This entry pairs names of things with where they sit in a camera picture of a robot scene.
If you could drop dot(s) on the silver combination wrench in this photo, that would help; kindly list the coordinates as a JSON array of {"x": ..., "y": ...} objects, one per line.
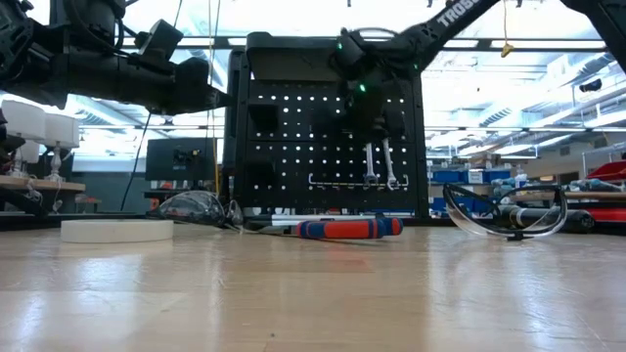
[
  {"x": 389, "y": 163},
  {"x": 371, "y": 163}
]

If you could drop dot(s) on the clear safety glasses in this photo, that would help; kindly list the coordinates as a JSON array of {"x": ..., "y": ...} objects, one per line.
[
  {"x": 195, "y": 207},
  {"x": 457, "y": 215}
]

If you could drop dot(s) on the white tape roll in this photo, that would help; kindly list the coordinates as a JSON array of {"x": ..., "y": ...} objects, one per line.
[{"x": 117, "y": 231}]

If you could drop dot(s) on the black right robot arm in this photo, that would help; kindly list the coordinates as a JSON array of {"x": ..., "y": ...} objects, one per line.
[{"x": 430, "y": 36}]

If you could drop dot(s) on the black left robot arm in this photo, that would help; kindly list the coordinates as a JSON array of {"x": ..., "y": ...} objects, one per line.
[{"x": 49, "y": 68}]

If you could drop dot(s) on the black computer monitor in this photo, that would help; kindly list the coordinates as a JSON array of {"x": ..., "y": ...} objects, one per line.
[{"x": 166, "y": 159}]

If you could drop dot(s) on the black pegboard tool cart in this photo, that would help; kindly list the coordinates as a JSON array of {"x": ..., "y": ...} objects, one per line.
[{"x": 293, "y": 58}]

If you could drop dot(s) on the wide blue storage bin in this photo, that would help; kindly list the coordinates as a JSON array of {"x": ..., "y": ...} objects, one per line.
[{"x": 437, "y": 203}]

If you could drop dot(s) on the white table lamp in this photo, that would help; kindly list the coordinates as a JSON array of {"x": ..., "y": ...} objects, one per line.
[
  {"x": 61, "y": 129},
  {"x": 24, "y": 119}
]

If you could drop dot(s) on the white plastic bottle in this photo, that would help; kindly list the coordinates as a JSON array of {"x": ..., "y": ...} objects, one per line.
[{"x": 521, "y": 181}]

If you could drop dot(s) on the wooden workbench with lamps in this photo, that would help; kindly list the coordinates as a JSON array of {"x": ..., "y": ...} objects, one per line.
[{"x": 44, "y": 185}]

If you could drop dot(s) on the small black ceiling device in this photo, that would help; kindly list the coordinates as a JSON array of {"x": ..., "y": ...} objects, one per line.
[{"x": 591, "y": 86}]

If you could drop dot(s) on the wooden workbench with clutter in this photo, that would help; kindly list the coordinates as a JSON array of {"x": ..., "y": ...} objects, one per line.
[{"x": 587, "y": 196}]

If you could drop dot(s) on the black cylinder with white band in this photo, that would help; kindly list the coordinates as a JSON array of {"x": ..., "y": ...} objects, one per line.
[{"x": 579, "y": 220}]

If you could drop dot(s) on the red storage bin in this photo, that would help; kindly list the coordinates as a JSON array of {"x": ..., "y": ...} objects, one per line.
[{"x": 609, "y": 172}]

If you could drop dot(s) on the red plastic tray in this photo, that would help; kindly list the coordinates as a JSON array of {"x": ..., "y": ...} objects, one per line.
[{"x": 609, "y": 215}]

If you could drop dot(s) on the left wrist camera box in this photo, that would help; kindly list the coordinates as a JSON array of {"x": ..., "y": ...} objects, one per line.
[{"x": 161, "y": 39}]

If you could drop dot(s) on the metal pegboard hook rail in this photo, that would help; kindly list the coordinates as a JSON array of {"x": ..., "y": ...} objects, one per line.
[{"x": 342, "y": 186}]

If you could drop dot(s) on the black overhead frame beam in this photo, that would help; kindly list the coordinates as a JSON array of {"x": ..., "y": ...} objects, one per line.
[{"x": 538, "y": 43}]

